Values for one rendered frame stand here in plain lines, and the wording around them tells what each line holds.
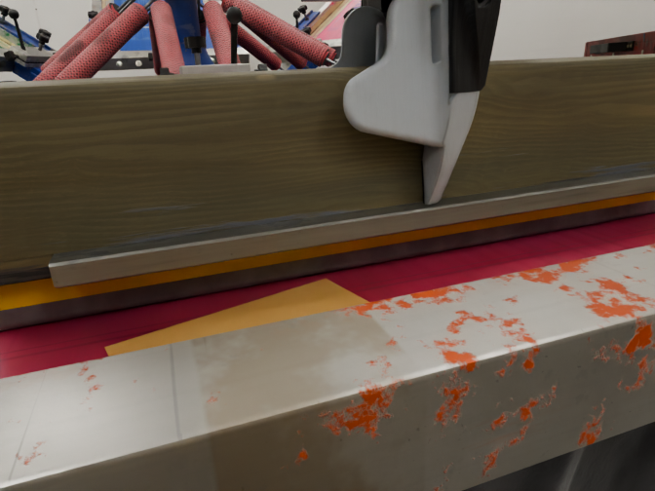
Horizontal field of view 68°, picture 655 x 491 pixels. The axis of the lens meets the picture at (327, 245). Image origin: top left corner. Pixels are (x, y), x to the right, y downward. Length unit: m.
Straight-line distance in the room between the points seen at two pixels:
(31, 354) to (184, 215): 0.08
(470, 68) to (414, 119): 0.03
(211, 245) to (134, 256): 0.03
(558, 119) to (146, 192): 0.21
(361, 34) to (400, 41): 0.05
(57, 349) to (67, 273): 0.03
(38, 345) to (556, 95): 0.27
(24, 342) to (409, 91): 0.19
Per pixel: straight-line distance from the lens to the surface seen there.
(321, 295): 0.23
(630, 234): 0.34
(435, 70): 0.22
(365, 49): 0.27
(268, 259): 0.24
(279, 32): 1.35
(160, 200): 0.21
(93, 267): 0.21
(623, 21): 2.82
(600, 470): 0.41
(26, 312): 0.24
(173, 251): 0.20
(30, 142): 0.21
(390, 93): 0.21
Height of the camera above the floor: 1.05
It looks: 19 degrees down
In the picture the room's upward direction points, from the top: 3 degrees counter-clockwise
